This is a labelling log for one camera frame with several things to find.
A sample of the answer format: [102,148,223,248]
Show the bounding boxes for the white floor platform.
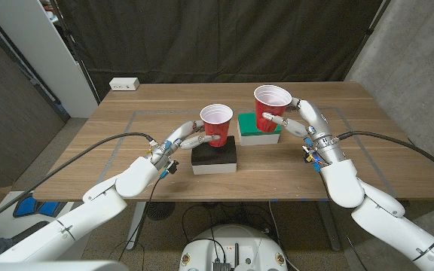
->
[0,190,94,261]

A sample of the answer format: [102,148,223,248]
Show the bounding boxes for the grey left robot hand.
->
[147,119,221,167]

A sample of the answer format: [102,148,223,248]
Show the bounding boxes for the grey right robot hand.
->
[261,96,348,166]

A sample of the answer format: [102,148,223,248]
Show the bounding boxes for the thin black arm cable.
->
[346,235,371,271]
[118,176,165,261]

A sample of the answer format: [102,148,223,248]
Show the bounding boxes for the green-topped white block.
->
[237,111,282,147]

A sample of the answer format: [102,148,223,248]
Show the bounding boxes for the red plastic cup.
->
[253,84,293,133]
[200,103,234,148]

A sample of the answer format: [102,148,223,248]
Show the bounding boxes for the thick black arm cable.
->
[0,132,154,229]
[337,130,434,180]

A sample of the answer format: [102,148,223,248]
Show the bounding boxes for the black round floor fan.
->
[145,202,176,221]

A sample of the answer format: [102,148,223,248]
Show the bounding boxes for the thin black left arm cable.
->
[118,176,165,261]

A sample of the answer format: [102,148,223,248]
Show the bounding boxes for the white power strip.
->
[108,77,141,92]

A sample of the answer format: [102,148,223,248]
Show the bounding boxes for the black backdrop stand pole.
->
[343,0,392,82]
[49,0,102,105]

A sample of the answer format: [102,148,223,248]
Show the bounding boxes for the grey table leg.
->
[316,201,343,252]
[125,202,148,252]

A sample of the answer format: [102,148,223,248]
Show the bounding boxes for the black floor cable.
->
[181,202,228,264]

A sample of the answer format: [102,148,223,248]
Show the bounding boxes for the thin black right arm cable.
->
[346,235,371,271]

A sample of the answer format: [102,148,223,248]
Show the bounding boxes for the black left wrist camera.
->
[159,159,180,180]

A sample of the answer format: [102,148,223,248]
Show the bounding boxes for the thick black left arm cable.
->
[0,132,154,229]

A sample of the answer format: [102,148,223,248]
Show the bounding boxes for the right wrist camera connectors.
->
[301,137,329,174]

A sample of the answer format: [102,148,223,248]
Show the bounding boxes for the dark grey backdrop curtain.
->
[57,0,384,102]

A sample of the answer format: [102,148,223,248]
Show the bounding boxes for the blue and black pad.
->
[12,193,67,218]

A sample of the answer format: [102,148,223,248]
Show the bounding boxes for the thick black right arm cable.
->
[337,130,434,180]

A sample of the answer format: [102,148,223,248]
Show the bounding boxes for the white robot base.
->
[179,224,289,271]

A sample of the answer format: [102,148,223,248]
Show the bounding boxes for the grey floor cable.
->
[267,201,301,271]

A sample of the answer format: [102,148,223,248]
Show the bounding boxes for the black-topped white block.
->
[191,135,238,175]

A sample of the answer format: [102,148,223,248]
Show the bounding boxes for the white cabinet panel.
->
[0,0,99,119]

